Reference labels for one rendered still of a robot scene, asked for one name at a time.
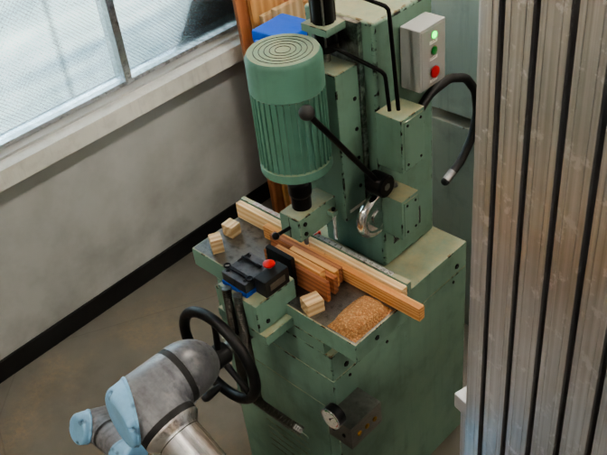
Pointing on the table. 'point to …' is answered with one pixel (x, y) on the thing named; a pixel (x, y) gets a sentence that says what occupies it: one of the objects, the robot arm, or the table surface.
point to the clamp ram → (283, 260)
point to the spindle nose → (301, 196)
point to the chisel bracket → (311, 222)
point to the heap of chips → (359, 318)
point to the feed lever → (378, 182)
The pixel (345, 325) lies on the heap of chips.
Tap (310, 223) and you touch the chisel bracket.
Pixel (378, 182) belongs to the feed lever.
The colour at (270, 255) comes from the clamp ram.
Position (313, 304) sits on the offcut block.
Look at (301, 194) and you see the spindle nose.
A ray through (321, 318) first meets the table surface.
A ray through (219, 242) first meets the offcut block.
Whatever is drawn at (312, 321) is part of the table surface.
